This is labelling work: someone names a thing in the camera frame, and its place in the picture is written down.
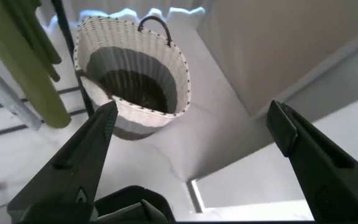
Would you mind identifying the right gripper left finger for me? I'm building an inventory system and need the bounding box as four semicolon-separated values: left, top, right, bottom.
7;100;119;223

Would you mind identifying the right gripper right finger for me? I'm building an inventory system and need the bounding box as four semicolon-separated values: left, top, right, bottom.
265;99;358;224

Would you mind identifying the white curtain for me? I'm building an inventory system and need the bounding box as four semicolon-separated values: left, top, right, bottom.
39;0;214;22

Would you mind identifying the green garment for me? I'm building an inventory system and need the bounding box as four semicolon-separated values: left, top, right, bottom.
0;0;73;129

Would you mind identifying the black clothes rack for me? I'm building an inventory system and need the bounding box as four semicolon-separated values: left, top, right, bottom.
0;0;96;197

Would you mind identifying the white laundry basket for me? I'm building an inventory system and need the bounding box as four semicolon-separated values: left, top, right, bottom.
73;15;192;141

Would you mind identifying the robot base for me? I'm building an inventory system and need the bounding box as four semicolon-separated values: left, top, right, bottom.
93;185;177;224

